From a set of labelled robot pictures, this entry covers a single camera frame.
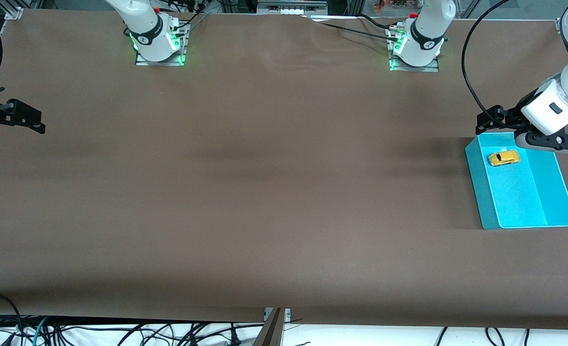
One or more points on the yellow toy beetle car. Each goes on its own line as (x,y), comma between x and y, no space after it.
(504,158)

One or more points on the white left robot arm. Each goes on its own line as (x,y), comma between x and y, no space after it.
(426,38)

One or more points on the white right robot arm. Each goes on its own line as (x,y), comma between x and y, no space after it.
(147,38)

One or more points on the cyan plastic bin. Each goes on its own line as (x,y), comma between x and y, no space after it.
(519,202)

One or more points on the brown table cover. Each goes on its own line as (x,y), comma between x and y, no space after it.
(284,144)

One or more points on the white device with ports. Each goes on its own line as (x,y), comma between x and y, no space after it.
(291,7)

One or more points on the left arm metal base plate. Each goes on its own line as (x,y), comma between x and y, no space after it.
(433,68)

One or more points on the silver corner bracket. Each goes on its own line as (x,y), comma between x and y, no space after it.
(560,25)

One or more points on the aluminium frame rail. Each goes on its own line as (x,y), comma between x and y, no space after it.
(14,12)

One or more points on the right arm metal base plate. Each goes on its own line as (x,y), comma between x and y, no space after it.
(142,61)

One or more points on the silver metal bracket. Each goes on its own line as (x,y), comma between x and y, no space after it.
(288,313)

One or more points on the dark metal post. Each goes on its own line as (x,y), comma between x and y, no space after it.
(270,331)

